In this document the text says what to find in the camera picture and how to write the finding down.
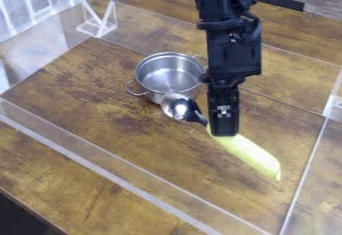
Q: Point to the clear acrylic bracket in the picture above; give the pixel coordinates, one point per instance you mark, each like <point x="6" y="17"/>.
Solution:
<point x="97" y="26"/>

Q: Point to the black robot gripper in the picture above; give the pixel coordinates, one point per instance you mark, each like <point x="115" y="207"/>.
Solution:
<point x="233" y="53"/>

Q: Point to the black bar on table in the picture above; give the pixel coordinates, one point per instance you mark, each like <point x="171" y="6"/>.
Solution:
<point x="290" y="4"/>

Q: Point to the small steel pot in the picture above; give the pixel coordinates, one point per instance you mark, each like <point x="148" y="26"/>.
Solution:
<point x="167" y="72"/>

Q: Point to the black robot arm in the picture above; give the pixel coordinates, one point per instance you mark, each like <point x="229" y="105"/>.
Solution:
<point x="223" y="9"/>

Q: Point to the clear acrylic enclosure panel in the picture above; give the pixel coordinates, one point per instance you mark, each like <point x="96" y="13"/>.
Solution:
<point x="184" y="205"/>

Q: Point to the green handled metal spoon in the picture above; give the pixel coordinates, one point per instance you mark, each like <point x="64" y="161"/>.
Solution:
<point x="181" y="109"/>

